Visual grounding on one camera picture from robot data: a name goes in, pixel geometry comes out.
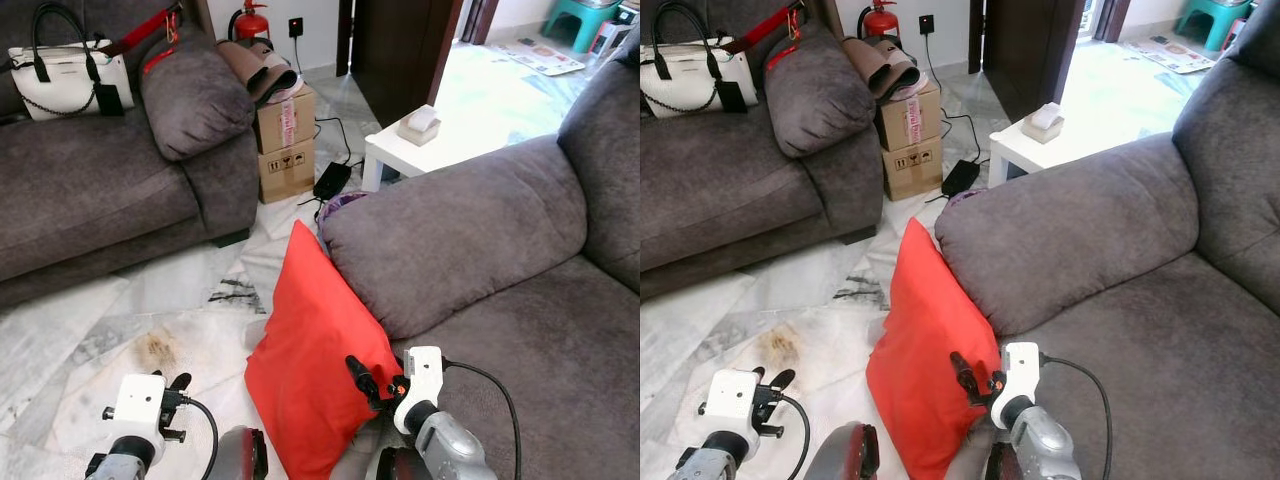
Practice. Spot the brown rolled mat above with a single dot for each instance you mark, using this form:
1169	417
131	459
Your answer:
255	68
880	65

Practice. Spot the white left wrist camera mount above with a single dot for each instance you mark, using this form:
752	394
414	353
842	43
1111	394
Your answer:
138	405
730	400

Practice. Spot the black power adapter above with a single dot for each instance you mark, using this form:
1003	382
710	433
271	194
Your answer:
960	177
332	180

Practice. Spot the cardboard box with arrow print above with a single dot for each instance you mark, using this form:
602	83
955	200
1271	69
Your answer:
914	170
288	172

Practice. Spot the red fire extinguisher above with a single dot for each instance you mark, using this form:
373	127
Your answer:
880	20
250	22

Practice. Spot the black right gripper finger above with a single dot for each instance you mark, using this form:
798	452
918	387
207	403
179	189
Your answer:
964	375
362	378

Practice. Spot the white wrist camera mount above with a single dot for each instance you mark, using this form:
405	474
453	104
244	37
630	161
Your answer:
730	400
1018	372
138	405
422	375

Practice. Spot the white side table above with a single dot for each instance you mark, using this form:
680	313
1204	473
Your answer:
1050	150
430	152

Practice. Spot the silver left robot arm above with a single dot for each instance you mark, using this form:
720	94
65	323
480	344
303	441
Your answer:
705	468
125	465

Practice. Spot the dark brown door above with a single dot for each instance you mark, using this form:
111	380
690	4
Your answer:
1030	50
400	50

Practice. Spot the dark grey fabric sofa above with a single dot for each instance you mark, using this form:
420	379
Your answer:
1130	340
500	330
720	180
80	180

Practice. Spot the robot left leg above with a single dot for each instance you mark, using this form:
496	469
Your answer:
845	455
240	455

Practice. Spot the beige tissue box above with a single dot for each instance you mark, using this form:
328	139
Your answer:
420	126
1044	123

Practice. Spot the black wall socket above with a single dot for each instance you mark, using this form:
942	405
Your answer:
926	24
296	27

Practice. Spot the cardboard box with pink tape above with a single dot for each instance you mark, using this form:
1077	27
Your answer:
290	120
912	118

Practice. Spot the red pillow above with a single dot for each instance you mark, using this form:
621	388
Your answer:
310	350
925	340

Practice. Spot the purple cloth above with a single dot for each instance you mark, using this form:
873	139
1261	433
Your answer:
340	203
962	196

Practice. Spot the printed paper sheets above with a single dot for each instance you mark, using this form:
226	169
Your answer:
1170	55
545	57

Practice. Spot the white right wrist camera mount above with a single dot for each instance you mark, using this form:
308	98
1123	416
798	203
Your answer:
1018	372
422	375

